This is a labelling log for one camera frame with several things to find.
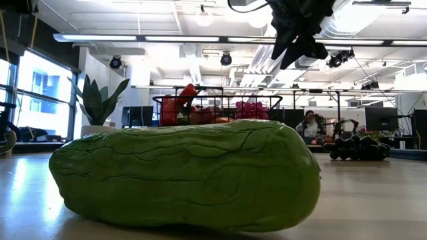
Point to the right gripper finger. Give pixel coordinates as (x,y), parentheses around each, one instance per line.
(310,48)
(283,40)

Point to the pink grape bunch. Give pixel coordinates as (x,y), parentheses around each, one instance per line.
(251,110)

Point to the orange carrot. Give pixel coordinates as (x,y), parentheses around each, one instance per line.
(221,119)

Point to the short dark grape bunch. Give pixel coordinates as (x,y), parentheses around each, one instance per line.
(357,150)

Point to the wrinkled green bitter gourd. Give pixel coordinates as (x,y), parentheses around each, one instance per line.
(183,173)

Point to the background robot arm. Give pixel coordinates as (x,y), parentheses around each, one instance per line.
(343,128)

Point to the person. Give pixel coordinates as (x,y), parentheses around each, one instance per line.
(310,128)

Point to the round white pendant lamp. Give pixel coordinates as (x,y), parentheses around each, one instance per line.
(204,18)

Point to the black computer monitor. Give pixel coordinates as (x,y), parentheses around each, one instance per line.
(421,123)
(381,118)
(136,116)

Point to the long linear ceiling light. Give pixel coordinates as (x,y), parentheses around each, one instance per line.
(100,37)

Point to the snake plant in white pot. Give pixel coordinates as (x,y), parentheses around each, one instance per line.
(95,106)

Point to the large bright window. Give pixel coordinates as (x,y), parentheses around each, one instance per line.
(43,100)

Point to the silver ventilation duct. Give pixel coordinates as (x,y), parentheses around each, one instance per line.
(347,23)

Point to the black metal rack frame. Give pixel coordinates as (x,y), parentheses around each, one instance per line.
(338,106)

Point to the black aluminium table frame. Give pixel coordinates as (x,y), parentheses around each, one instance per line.
(410,154)

